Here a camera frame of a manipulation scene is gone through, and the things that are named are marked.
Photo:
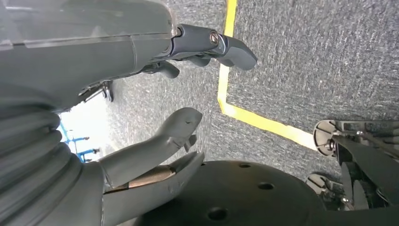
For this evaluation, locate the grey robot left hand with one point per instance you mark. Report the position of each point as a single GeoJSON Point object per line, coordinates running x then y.
{"type": "Point", "coordinates": [78, 46]}

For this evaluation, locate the blue metal shelf rack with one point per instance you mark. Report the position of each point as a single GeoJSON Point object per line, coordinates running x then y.
{"type": "Point", "coordinates": [87, 153]}

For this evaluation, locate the ribbed grey left arm sleeve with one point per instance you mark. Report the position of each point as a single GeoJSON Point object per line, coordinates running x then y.
{"type": "Point", "coordinates": [37, 171]}

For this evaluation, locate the yellow floor tape outline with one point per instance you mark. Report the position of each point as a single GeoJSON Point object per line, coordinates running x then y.
{"type": "Point", "coordinates": [223, 78]}

